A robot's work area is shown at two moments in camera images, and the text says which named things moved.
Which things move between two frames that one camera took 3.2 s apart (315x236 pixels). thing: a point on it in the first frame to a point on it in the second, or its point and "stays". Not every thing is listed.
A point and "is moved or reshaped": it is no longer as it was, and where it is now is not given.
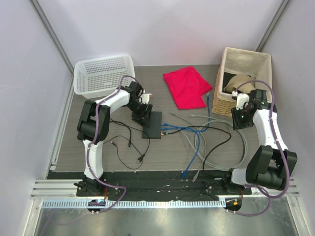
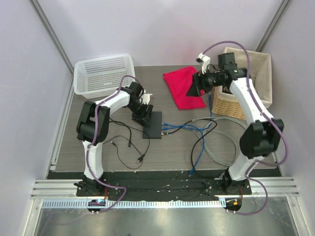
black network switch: x=154 y=131 stays
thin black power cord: x=141 y=157 stays
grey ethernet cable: x=198 y=137 is moved or reshaped
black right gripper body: x=241 y=119 to x=209 y=80
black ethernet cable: x=205 y=126 to x=198 y=140
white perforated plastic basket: x=95 y=78 stays
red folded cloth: x=186 y=86 stays
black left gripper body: x=139 y=113 stays
